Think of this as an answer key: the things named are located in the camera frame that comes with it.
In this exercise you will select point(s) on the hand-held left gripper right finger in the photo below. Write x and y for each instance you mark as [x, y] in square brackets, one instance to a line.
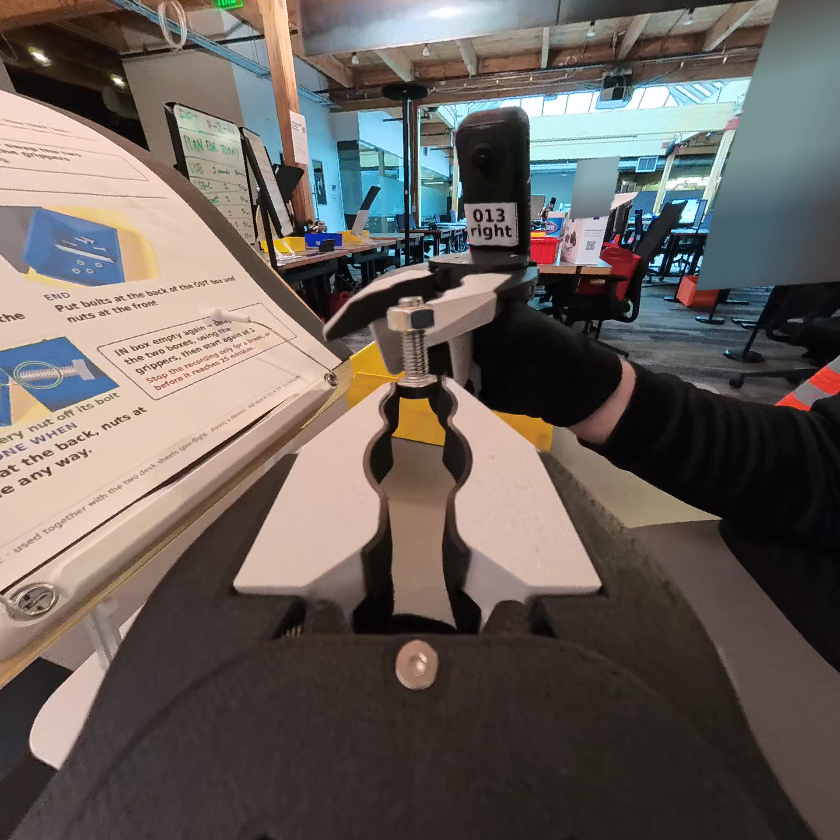
[525, 518]

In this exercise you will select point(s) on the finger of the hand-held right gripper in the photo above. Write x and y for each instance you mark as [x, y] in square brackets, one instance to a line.
[469, 307]
[387, 292]

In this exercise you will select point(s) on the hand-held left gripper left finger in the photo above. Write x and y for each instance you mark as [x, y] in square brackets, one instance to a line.
[315, 518]

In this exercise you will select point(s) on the silver hex nut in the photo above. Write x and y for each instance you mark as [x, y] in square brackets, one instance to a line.
[401, 320]

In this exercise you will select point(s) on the silver bolt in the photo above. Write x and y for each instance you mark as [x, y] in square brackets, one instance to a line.
[415, 354]

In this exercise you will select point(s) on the yellow plastic bin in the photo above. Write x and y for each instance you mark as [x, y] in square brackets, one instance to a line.
[371, 380]

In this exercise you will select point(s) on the person's right forearm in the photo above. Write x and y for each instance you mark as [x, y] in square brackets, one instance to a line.
[722, 453]

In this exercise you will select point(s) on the person's right hand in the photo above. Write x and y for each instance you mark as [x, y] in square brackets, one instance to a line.
[544, 367]

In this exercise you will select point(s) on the small blue bin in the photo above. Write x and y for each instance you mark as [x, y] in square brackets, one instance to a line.
[325, 238]

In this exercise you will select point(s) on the red plastic bin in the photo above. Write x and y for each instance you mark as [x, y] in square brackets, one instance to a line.
[548, 250]

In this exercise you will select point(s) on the white document stand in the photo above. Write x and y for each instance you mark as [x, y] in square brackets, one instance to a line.
[216, 531]

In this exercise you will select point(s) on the small yellow bin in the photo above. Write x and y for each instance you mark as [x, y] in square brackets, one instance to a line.
[289, 244]

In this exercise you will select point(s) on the white printed box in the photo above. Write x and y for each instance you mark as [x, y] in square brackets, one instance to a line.
[587, 239]

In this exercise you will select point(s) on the wooden document board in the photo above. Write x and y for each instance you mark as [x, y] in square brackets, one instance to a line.
[275, 262]

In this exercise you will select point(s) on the black pole stand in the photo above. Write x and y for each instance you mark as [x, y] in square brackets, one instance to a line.
[405, 92]

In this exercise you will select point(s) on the red office chair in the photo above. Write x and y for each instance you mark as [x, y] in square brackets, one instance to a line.
[613, 282]

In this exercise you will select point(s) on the black document board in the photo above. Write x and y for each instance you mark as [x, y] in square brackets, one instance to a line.
[269, 184]

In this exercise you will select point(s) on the black office chair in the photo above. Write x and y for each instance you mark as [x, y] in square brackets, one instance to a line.
[669, 236]
[800, 328]

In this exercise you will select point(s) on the whiteboard with green writing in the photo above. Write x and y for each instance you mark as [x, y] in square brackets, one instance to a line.
[203, 170]

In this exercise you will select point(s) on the wooden pillar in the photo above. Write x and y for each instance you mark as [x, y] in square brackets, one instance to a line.
[282, 98]

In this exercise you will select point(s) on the orange plastic bin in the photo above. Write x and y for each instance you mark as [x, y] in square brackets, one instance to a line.
[695, 292]

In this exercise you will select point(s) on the person's torso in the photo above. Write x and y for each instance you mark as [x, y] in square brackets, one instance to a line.
[787, 590]

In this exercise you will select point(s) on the printed instruction sheet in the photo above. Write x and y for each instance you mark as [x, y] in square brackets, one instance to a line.
[98, 328]

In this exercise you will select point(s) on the orange safety vest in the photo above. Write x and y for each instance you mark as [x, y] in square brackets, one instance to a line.
[814, 387]

